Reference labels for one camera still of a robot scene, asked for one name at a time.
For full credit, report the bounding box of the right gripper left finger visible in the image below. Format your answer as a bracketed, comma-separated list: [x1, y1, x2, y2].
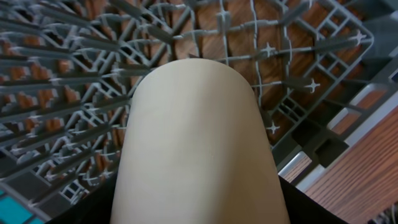
[46, 174, 117, 224]

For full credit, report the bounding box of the teal serving tray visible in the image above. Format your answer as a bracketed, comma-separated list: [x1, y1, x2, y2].
[0, 191, 44, 224]

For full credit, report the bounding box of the white cup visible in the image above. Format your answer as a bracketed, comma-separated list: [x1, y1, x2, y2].
[111, 58, 289, 223]

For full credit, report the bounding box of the grey dishwasher rack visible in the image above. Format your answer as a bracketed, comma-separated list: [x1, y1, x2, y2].
[1, 0, 397, 223]

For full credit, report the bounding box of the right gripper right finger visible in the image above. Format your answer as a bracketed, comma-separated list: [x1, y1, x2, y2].
[279, 176, 348, 224]

